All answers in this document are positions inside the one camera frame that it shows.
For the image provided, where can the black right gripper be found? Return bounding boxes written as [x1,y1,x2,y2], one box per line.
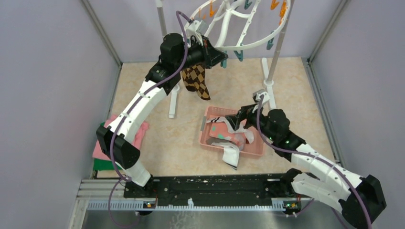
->
[225,102,276,142]

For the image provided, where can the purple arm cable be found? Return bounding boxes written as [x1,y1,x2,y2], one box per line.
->
[256,94,373,229]
[107,10,192,229]

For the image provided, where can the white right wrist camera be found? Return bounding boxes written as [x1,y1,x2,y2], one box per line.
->
[252,89,270,112]

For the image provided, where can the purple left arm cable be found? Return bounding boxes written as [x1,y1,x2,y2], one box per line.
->
[107,10,192,229]

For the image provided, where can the white black striped sock front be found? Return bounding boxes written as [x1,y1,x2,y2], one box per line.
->
[205,115,255,146]

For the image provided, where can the brown argyle sock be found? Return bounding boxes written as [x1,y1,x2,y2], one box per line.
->
[181,64,211,101]

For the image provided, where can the white black striped sock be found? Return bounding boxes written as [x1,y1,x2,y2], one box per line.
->
[205,115,255,146]
[211,142,245,170]

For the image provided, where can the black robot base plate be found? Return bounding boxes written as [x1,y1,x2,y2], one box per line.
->
[123,169,309,217]

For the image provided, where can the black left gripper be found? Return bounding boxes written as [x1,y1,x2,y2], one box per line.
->
[175,34,227,71]

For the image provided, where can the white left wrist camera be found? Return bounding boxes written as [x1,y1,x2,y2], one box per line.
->
[185,20,207,44]

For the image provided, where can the pink folded cloth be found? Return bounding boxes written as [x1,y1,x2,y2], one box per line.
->
[92,115,149,161]

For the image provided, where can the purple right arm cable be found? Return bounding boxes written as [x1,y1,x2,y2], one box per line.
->
[256,94,373,229]

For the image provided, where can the pink plastic basket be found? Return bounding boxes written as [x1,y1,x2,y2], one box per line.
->
[199,106,264,159]

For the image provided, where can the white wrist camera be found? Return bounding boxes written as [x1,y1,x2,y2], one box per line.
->
[185,20,207,44]
[252,89,270,112]

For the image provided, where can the pink dotted sock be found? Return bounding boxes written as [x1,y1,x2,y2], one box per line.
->
[206,123,248,150]

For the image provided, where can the white drying rack stand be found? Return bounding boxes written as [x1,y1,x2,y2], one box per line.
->
[155,0,296,119]

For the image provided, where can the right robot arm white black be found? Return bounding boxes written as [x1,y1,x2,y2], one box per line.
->
[225,104,386,229]

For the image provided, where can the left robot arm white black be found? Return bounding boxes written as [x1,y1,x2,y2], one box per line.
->
[96,33,228,197]

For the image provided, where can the green folded cloth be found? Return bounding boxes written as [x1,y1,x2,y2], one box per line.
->
[92,140,114,171]

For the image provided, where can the white oval clip hanger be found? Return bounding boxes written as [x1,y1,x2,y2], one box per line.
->
[190,0,281,49]

